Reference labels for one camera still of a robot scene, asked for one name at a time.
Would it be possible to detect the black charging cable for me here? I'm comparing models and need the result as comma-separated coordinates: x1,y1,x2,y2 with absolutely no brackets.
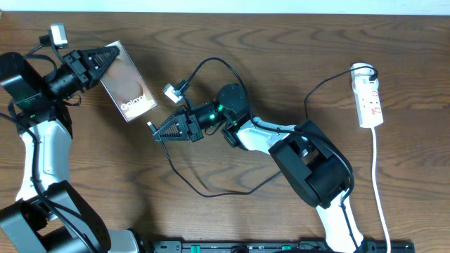
146,66,379,198

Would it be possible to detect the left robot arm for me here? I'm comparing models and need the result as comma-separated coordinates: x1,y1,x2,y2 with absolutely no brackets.
1,46,147,252

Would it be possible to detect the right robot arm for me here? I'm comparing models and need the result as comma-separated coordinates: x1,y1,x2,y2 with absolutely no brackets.
150,84,364,252

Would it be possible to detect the white USB charger adapter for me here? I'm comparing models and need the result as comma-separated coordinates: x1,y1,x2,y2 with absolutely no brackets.
351,65,379,91

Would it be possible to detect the white power strip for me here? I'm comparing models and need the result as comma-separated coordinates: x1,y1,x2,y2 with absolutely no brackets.
351,63,384,129

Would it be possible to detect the white power strip cord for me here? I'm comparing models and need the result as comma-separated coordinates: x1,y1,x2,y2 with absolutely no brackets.
370,126,392,253

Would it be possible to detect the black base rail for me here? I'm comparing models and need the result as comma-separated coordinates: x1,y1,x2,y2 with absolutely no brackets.
150,240,416,253

